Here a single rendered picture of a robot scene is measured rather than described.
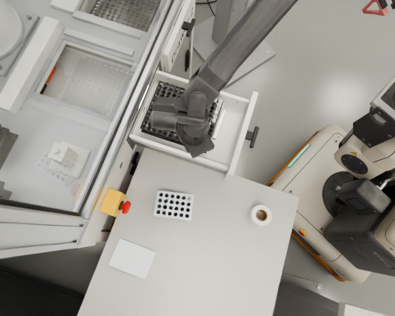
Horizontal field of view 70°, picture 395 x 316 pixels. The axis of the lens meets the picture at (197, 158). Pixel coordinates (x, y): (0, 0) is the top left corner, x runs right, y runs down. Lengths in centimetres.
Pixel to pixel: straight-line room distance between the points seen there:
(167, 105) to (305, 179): 113
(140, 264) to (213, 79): 64
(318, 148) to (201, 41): 108
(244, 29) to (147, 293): 80
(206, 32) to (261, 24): 165
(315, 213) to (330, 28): 146
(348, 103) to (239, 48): 175
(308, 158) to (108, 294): 118
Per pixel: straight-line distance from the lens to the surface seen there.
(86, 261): 183
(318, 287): 191
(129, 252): 98
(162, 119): 63
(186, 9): 110
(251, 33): 55
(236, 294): 101
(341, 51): 244
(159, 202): 95
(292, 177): 160
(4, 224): 50
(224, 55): 56
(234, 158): 85
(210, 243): 98
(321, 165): 168
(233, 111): 101
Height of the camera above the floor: 174
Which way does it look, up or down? 75 degrees down
